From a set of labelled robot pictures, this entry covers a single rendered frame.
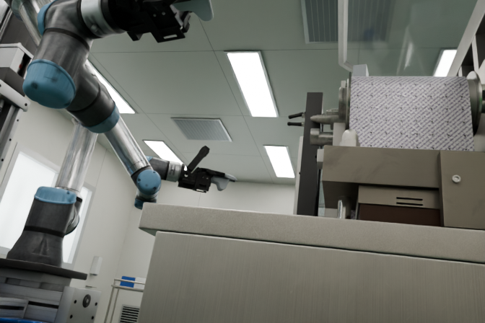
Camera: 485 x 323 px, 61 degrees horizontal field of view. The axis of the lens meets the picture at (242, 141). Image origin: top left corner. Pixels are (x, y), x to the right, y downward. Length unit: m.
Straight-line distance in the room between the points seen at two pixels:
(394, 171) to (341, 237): 0.15
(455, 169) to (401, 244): 0.15
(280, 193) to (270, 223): 6.15
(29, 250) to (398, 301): 1.01
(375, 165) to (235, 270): 0.26
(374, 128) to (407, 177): 0.26
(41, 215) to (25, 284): 0.19
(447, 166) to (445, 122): 0.29
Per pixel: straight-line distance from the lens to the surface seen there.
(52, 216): 1.34
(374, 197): 0.65
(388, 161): 0.66
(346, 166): 0.65
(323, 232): 0.56
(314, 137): 0.98
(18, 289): 1.31
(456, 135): 0.92
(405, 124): 0.91
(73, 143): 1.56
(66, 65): 0.71
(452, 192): 0.64
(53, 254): 1.33
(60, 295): 1.23
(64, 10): 0.76
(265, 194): 6.75
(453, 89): 0.97
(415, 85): 0.96
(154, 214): 0.63
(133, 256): 7.21
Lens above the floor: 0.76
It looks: 23 degrees up
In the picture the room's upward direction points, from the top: 8 degrees clockwise
